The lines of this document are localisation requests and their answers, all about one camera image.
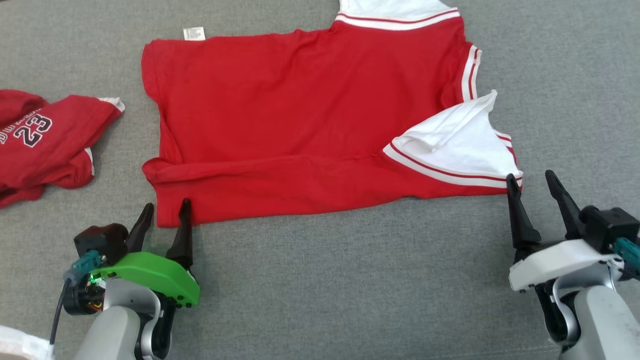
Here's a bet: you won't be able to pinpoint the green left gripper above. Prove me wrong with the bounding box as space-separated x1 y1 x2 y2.
62 198 201 316

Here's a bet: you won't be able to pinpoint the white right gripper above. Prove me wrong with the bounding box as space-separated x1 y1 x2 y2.
506 170 623 293

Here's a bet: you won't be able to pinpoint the red shorts with number 23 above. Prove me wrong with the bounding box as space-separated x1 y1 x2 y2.
0 89 126 210

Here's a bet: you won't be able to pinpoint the red jersey with white trim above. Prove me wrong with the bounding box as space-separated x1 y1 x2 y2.
141 0 524 228

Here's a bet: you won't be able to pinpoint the black cable with teal connector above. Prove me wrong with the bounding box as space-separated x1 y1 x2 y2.
49 250 104 347

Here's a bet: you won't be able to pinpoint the white cable wrap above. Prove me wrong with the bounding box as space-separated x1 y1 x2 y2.
0 325 55 360

